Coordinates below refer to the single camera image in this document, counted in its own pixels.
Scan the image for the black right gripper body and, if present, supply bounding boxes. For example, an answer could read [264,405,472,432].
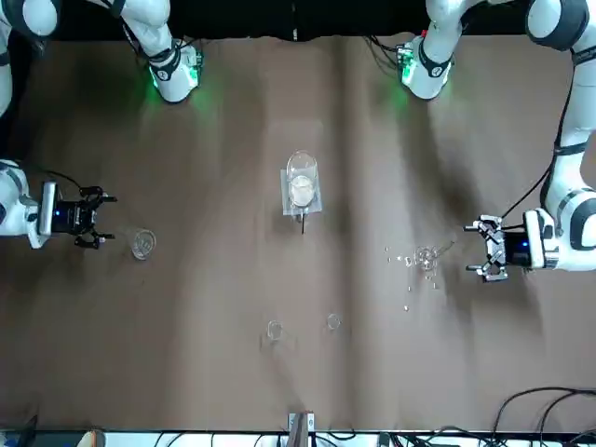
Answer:
[53,198,89,235]

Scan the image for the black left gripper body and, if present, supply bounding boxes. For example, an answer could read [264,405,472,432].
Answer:
[502,228,532,272]

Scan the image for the glass conical flask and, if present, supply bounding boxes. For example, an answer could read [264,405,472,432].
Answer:
[129,226,158,263]

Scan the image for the glass graduated cylinder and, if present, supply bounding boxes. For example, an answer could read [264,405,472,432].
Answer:
[413,237,460,275]

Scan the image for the large beaker with white powder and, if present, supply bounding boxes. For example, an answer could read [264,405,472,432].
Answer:
[285,149,322,210]

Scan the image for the clear plate tripod stand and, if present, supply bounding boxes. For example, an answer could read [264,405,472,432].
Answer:
[278,167,326,236]

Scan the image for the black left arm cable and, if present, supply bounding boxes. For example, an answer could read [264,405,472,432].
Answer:
[500,46,581,220]

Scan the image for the black looped desk cable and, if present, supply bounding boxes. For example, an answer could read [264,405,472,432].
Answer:
[495,385,596,447]

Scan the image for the black base cable bundle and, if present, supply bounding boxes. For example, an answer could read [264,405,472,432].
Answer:
[365,34,401,69]

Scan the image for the aluminium profile post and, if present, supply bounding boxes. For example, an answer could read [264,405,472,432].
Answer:
[287,409,317,447]

